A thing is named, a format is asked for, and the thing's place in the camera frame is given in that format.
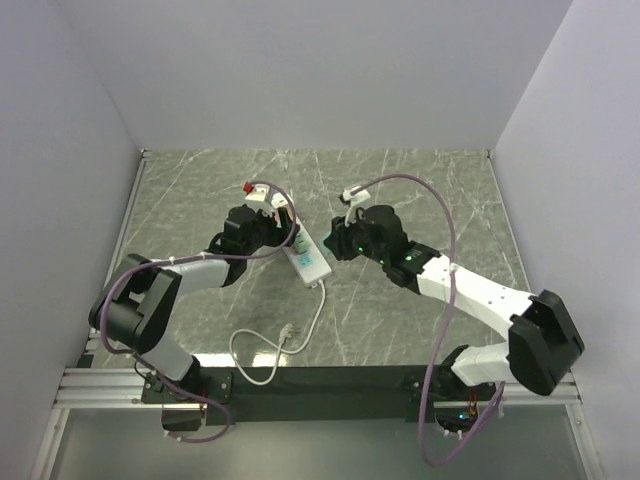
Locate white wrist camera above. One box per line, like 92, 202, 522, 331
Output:
339, 185, 371, 207
243, 182, 287, 211

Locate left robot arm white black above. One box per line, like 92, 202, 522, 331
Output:
88, 205, 299, 402

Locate white power cord with plug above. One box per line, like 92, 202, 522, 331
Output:
229, 282, 329, 387

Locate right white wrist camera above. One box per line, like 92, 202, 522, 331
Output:
339, 185, 371, 207

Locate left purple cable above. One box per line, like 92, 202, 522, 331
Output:
99, 179, 296, 444

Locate teal charger plug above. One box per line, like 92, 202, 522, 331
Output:
322, 237, 334, 257

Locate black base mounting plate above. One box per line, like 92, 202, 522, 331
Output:
141, 365, 496, 432

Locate green charger plug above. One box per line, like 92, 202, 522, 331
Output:
293, 235, 309, 254

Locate aluminium rail frame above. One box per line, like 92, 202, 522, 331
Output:
29, 149, 589, 479

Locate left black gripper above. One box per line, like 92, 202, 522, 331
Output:
243, 206, 300, 257

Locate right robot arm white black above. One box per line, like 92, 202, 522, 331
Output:
324, 205, 585, 399

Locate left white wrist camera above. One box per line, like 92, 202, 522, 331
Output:
243, 182, 287, 211

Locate white power strip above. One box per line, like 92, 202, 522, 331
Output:
283, 218, 332, 288

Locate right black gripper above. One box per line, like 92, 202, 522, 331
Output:
323, 207, 388, 265

